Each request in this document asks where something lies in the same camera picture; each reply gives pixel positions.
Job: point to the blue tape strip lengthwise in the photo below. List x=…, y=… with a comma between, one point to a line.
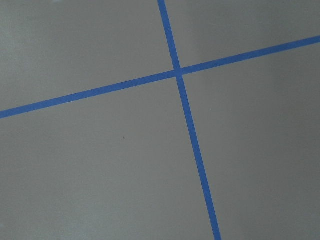
x=189, y=119

